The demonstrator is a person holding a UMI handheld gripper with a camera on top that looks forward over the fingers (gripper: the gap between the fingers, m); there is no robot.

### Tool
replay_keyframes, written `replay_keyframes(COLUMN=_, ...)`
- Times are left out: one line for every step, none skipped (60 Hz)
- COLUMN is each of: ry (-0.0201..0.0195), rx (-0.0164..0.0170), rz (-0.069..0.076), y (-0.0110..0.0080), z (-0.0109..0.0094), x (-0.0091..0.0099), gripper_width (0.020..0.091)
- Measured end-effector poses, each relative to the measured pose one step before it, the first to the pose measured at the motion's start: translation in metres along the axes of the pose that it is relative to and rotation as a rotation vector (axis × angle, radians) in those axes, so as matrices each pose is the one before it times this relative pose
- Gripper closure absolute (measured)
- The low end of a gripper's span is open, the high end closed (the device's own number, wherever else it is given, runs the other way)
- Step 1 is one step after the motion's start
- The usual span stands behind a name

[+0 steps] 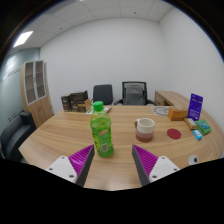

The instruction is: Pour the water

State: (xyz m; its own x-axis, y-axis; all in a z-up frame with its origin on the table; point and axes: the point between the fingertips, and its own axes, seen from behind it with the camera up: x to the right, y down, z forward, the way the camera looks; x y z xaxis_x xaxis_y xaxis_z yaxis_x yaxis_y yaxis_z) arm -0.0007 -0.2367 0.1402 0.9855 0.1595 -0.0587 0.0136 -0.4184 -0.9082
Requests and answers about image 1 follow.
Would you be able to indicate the green packet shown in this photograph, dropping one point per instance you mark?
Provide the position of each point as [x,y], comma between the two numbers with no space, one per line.
[203,127]

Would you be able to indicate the tan packet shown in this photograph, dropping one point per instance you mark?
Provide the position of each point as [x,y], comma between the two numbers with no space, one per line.
[190,123]

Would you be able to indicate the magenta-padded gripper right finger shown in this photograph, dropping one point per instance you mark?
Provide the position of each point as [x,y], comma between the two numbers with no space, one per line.
[163,166]

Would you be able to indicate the black mesh office chair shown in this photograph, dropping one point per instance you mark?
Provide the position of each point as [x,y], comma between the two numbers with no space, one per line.
[134,95]

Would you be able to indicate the orange-brown box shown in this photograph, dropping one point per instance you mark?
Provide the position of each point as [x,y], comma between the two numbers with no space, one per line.
[176,114]

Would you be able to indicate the purple stand-up pouch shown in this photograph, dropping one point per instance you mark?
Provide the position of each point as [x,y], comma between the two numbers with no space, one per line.
[195,106]

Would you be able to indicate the wide dark brown box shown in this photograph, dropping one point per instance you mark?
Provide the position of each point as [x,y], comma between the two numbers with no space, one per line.
[79,95]

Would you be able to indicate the round grey paper disc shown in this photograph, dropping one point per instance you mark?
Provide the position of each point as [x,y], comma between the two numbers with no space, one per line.
[161,111]

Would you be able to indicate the green drink bottle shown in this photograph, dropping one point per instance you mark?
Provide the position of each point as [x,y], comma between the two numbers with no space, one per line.
[101,130]

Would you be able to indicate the brown cardboard box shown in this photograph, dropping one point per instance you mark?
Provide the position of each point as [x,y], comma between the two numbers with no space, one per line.
[81,106]

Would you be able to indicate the wooden side desk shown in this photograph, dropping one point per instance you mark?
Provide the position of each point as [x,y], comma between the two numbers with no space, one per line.
[170,98]

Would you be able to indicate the flat round red coaster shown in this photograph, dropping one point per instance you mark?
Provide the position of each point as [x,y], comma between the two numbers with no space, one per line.
[174,134]

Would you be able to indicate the small dark brown box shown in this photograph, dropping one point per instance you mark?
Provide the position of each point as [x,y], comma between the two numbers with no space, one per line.
[66,103]

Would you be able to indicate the wooden shelf cabinet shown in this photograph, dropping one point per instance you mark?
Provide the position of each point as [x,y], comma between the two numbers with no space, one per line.
[38,106]

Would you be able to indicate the white and brown mug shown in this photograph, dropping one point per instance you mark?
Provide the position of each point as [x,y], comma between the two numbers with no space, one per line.
[145,128]

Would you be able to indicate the small white round object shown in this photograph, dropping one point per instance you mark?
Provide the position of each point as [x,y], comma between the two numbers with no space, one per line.
[193,160]

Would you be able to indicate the small blue packet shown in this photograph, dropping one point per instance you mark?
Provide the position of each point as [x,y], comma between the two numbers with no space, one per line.
[197,134]

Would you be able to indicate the ceiling light panel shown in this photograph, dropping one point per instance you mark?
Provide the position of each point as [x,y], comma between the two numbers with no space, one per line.
[22,38]

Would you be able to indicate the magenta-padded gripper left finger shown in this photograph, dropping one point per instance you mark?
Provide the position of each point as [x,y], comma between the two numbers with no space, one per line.
[63,166]

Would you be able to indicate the black armchair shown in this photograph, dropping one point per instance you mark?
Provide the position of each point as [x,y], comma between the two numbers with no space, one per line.
[15,136]

